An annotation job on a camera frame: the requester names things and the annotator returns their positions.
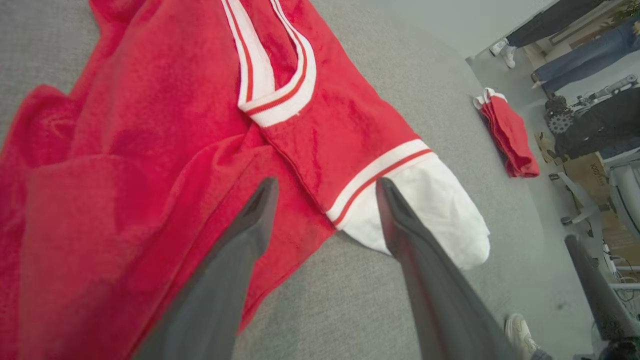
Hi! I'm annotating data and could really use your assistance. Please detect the beige sneaker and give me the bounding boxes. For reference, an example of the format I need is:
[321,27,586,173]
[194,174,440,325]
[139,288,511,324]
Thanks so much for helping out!
[505,313,542,360]

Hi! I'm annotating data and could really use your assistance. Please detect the grey office chair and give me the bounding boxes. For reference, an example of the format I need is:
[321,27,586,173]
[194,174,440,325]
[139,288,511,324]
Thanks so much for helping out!
[549,150,640,241]

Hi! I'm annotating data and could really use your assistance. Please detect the person legs in dark trousers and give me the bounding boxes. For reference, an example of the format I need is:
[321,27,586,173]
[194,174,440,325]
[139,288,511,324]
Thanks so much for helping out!
[505,0,608,49]

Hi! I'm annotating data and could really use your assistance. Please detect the person legs in blue jeans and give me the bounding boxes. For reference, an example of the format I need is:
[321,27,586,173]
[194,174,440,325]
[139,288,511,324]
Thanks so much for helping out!
[531,19,640,97]

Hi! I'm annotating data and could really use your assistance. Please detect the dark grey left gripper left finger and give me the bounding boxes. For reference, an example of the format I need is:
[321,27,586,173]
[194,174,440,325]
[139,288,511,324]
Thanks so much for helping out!
[132,176,279,360]

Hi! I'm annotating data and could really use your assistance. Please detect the red basketball shorts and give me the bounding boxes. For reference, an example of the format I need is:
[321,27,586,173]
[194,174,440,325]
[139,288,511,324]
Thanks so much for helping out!
[472,87,541,179]

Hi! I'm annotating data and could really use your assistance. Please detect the person in black top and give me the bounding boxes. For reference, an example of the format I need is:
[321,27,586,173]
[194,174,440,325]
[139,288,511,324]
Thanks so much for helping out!
[552,87,640,161]

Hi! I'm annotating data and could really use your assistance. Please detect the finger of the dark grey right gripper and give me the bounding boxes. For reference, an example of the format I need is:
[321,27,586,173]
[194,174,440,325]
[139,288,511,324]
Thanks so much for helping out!
[565,234,640,342]

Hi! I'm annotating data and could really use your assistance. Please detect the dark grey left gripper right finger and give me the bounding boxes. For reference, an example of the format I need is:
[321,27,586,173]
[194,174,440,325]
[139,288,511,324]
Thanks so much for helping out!
[376,177,521,360]

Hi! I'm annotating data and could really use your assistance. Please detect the brown cardboard box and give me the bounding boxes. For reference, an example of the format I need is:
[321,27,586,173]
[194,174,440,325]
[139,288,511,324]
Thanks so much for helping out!
[562,152,621,203]

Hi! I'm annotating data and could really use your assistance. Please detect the red and white basketball jersey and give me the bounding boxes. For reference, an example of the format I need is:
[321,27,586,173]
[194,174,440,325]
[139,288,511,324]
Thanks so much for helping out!
[0,0,492,360]

